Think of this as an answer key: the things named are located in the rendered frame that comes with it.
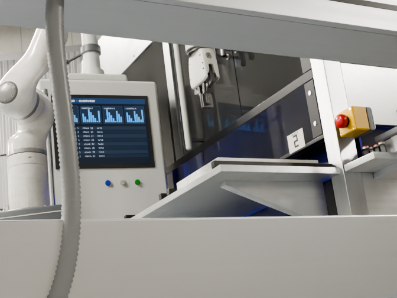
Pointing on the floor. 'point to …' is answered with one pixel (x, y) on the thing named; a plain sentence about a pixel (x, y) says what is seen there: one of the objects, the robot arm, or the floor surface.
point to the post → (338, 101)
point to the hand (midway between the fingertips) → (206, 101)
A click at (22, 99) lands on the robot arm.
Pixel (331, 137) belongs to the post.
